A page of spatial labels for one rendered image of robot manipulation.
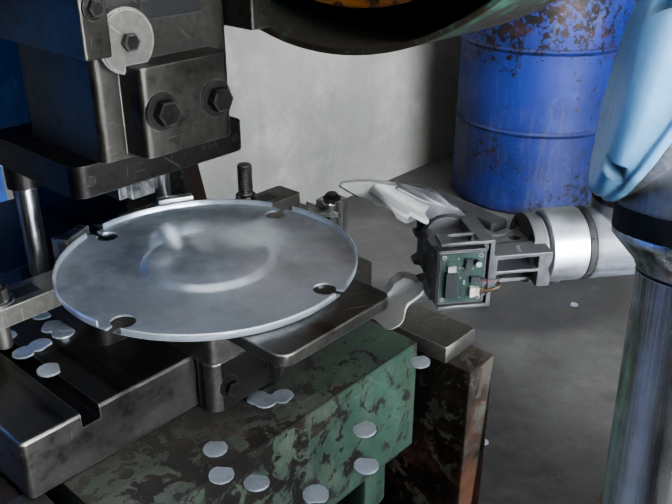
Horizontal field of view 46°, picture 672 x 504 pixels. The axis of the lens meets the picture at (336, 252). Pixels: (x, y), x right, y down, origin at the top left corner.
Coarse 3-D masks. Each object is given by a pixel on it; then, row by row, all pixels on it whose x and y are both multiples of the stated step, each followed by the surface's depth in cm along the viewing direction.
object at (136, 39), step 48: (144, 0) 68; (192, 0) 71; (144, 48) 68; (192, 48) 73; (48, 96) 73; (96, 96) 67; (144, 96) 67; (192, 96) 71; (96, 144) 70; (144, 144) 69; (192, 144) 73
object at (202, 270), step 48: (96, 240) 81; (144, 240) 81; (192, 240) 80; (240, 240) 80; (288, 240) 81; (336, 240) 81; (96, 288) 72; (144, 288) 72; (192, 288) 71; (240, 288) 72; (288, 288) 72; (336, 288) 72; (144, 336) 64; (192, 336) 64; (240, 336) 65
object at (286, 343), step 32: (320, 288) 72; (352, 288) 72; (320, 320) 67; (352, 320) 68; (192, 352) 75; (224, 352) 74; (256, 352) 64; (288, 352) 63; (224, 384) 76; (256, 384) 80
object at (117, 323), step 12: (24, 276) 84; (48, 312) 83; (60, 312) 80; (72, 324) 79; (84, 324) 78; (120, 324) 78; (132, 324) 79; (84, 336) 78; (96, 336) 77; (108, 336) 77; (120, 336) 78
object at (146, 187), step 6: (150, 180) 81; (156, 180) 83; (132, 186) 80; (138, 186) 80; (144, 186) 81; (150, 186) 81; (156, 186) 83; (108, 192) 81; (114, 192) 80; (120, 192) 80; (126, 192) 80; (132, 192) 80; (138, 192) 81; (144, 192) 81; (150, 192) 82; (120, 198) 80; (132, 198) 80
